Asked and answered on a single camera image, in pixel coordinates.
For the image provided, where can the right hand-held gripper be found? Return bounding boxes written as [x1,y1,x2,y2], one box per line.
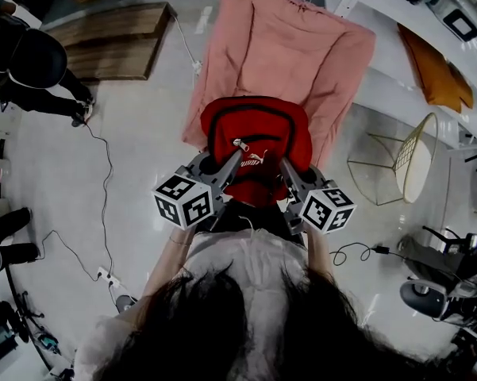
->
[279,156,358,236]

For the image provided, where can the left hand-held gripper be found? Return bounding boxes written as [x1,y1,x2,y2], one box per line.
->
[152,148,246,230]

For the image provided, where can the red backpack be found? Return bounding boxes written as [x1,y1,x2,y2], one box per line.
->
[200,95,314,210]

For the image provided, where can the pink cushioned seat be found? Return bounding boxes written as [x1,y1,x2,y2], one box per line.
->
[181,0,377,166]

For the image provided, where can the person's left forearm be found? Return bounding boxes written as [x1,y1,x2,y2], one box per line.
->
[141,225,198,302]

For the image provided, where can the person's right forearm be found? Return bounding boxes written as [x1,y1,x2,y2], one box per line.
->
[306,228,336,283]

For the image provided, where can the person's black trousers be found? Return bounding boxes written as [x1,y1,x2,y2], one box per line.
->
[212,198,306,248]

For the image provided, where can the person's white shirt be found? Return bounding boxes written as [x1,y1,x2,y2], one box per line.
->
[74,228,314,381]

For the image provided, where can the white power strip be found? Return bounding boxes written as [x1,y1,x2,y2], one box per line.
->
[95,266,121,290]

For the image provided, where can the grey handheld device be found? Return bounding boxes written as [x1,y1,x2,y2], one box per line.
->
[398,279,450,321]

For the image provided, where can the orange cushion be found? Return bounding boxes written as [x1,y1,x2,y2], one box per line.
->
[396,21,475,114]

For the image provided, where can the dark wooden platform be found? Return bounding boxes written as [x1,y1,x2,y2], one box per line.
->
[45,1,178,82]

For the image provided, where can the white metal shelf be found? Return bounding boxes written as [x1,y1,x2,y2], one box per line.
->
[321,0,477,150]

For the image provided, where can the white and black device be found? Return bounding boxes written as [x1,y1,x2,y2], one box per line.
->
[423,0,477,43]

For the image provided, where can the black office chair base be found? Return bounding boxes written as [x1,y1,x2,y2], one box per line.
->
[6,287,45,343]

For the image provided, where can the black power adapter cable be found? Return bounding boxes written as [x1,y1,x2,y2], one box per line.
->
[329,241,406,267]

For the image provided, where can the gold wire chair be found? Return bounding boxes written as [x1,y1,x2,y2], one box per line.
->
[346,112,440,206]

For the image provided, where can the long black floor cable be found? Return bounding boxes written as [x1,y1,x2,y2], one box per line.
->
[35,121,116,283]

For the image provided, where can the white cable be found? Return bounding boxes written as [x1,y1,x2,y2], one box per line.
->
[170,12,204,77]

